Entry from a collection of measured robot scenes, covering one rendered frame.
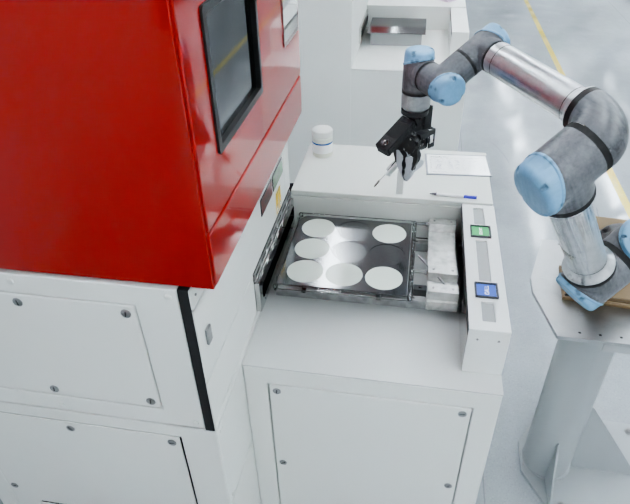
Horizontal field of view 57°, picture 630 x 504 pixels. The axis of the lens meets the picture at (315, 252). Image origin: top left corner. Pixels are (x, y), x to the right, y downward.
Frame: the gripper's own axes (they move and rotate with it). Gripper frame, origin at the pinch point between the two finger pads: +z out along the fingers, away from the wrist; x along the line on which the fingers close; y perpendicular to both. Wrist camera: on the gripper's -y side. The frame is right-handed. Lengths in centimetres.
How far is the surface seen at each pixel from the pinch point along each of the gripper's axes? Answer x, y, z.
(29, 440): 17, -110, 39
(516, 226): 49, 154, 113
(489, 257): -29.1, 3.4, 12.8
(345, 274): -4.3, -25.3, 18.7
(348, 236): 9.0, -12.5, 19.3
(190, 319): -19, -77, -8
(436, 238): -7.1, 8.7, 21.3
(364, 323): -15.9, -28.8, 26.5
